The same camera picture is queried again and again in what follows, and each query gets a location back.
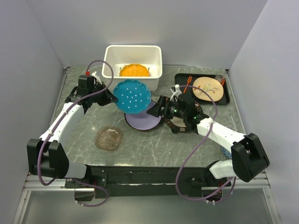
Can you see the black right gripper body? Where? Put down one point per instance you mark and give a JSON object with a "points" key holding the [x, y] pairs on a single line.
{"points": [[172, 109]]}

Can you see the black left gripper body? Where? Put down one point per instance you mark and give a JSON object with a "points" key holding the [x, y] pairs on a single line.
{"points": [[99, 98]]}

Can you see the blue polka dot plate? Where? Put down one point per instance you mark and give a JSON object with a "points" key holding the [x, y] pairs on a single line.
{"points": [[133, 96]]}

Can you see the orange polka dot plate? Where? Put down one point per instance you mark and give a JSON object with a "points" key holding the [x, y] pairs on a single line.
{"points": [[134, 70]]}

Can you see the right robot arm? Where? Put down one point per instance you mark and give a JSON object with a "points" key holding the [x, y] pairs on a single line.
{"points": [[248, 155]]}

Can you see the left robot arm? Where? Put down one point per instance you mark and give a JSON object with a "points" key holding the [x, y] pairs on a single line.
{"points": [[46, 155]]}

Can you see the white plastic bin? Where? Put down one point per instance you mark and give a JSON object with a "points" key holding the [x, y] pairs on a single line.
{"points": [[118, 56]]}

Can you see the lavender plate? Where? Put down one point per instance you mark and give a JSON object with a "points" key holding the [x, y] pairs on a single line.
{"points": [[144, 119]]}

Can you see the dark blue brown-rimmed plate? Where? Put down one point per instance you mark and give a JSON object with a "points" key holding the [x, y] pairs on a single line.
{"points": [[144, 130]]}

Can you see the black plate with colored squares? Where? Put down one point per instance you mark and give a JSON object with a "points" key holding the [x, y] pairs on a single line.
{"points": [[178, 125]]}

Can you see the black tray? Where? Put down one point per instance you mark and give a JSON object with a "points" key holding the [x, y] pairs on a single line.
{"points": [[181, 79]]}

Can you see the orange plastic fork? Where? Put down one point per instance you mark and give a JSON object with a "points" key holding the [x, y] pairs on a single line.
{"points": [[189, 80]]}

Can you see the beige bird plate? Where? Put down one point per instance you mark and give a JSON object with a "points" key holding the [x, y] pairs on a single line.
{"points": [[209, 85]]}

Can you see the pink glass dish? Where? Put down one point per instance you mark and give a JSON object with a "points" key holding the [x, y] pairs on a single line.
{"points": [[108, 138]]}

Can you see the clear glass cup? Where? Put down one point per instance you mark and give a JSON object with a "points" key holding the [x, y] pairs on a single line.
{"points": [[219, 78]]}

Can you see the blue patterned small plate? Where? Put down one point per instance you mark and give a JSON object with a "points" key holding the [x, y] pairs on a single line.
{"points": [[226, 152]]}

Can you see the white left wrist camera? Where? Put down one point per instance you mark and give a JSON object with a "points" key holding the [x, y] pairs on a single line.
{"points": [[94, 75]]}

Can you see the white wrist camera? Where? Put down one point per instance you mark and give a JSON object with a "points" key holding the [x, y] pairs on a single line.
{"points": [[94, 75], [175, 92]]}

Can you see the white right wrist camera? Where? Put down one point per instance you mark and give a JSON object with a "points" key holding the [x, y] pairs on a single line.
{"points": [[175, 92]]}

